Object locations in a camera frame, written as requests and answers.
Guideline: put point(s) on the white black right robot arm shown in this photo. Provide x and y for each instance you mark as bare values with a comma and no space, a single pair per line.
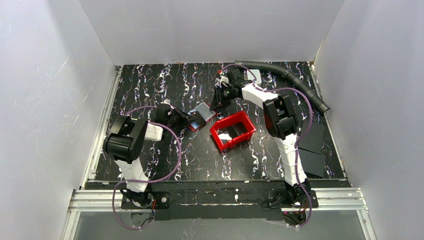
279,115

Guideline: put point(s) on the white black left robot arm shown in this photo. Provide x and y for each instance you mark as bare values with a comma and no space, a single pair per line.
125,139

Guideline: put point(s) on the red plastic bin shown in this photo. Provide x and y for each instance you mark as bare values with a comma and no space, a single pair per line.
232,130

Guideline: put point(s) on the aluminium frame rail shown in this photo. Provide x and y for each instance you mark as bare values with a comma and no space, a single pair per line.
216,195

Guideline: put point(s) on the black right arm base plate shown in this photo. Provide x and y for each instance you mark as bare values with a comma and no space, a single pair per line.
280,199

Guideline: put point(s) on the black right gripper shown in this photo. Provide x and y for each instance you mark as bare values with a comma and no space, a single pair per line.
222,94

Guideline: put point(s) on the white rectangular box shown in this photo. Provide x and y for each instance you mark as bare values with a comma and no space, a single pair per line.
254,75

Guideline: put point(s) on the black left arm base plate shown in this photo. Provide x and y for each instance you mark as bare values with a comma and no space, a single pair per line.
156,200

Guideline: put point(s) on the black card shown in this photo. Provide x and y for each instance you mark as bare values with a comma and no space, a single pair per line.
313,164
313,141
199,120

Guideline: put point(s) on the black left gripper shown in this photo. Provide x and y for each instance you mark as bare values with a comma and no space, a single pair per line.
185,117

